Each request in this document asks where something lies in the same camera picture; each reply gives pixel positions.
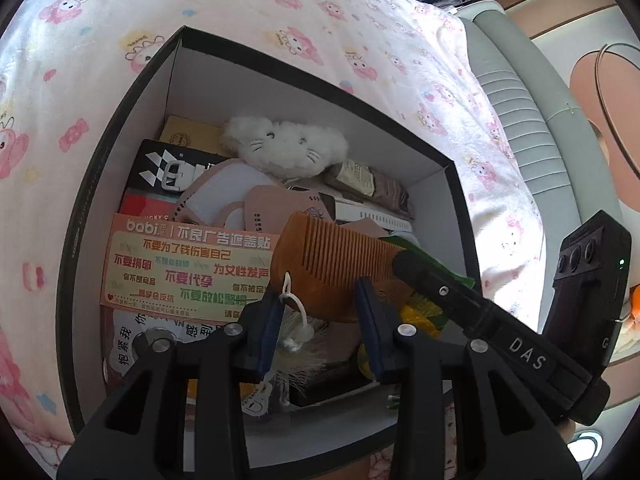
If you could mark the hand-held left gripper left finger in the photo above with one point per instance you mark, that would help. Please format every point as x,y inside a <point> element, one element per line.
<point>270,330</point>

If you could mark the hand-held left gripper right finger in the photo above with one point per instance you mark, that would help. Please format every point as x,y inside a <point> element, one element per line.
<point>370,325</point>

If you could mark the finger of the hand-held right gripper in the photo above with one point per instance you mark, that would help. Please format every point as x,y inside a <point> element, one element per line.
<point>430,280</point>

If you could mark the green snack packet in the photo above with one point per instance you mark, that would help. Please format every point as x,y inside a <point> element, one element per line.
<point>440,265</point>

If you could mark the wooden comb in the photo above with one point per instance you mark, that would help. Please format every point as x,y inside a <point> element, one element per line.
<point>325,260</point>

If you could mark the red card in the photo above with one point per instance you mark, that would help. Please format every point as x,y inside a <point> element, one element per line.
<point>142,205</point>

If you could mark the black cardboard box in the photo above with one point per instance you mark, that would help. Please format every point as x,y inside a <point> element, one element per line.
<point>300,105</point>

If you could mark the cream tassel charm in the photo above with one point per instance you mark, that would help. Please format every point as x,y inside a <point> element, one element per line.
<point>297,330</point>

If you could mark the orange sticker sheet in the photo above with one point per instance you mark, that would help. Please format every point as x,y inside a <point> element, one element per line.
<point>175,270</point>

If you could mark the brown patterned pouch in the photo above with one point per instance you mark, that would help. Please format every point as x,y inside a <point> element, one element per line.
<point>370,182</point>

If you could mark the white plush toy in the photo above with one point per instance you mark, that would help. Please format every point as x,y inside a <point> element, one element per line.
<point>285,145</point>

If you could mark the black printed packet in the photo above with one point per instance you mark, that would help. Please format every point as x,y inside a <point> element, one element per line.
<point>150,165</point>

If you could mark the gold card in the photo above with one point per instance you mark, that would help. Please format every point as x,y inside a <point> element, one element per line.
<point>185,135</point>

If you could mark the pink bunny printed blanket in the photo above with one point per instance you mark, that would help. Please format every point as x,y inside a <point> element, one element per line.
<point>300,10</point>

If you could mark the grey padded bed frame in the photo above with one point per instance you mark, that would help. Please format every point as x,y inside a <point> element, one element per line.
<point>530,85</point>

